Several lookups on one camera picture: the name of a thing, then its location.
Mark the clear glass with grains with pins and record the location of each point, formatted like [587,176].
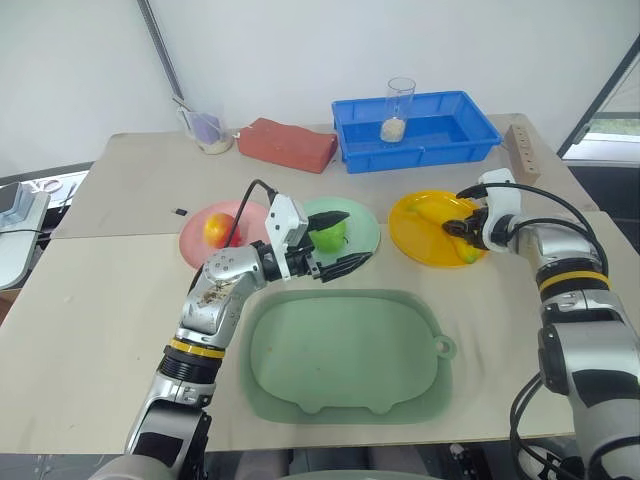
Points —
[397,112]

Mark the green apple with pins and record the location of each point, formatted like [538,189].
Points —
[330,239]

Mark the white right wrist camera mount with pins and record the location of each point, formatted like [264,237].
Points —
[502,200]

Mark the yellow banana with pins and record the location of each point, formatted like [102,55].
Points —
[430,212]

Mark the thin stirring stick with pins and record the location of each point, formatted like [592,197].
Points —
[184,105]

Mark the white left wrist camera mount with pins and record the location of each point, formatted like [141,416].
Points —
[285,220]

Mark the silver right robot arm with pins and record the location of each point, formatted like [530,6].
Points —
[580,310]

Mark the large green tray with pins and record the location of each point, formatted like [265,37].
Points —
[345,355]

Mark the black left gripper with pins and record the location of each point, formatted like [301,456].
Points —
[306,265]

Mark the yellow round plate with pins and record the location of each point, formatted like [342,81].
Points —
[415,235]

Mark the clear measuring cup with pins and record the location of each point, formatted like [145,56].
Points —
[207,130]

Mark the light green round plate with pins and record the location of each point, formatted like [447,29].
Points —
[362,225]

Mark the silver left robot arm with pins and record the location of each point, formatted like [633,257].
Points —
[220,295]

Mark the grey device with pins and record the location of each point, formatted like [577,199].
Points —
[20,235]

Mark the dark window frame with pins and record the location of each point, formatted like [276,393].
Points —
[597,95]

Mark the grey metal pole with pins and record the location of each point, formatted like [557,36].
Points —
[160,47]

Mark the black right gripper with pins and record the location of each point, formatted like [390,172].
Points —
[476,230]

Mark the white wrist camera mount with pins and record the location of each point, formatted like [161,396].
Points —
[285,220]
[502,200]

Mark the blue plastic bin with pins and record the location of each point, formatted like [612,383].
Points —
[450,135]

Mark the pink round plate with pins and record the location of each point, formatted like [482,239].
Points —
[197,245]

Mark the red and yellow apple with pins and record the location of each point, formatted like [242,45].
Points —
[216,230]

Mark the small black clip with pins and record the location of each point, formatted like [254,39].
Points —
[180,211]

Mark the red brick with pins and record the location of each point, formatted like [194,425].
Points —
[285,142]

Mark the wooden block with holes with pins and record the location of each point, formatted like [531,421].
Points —
[522,155]

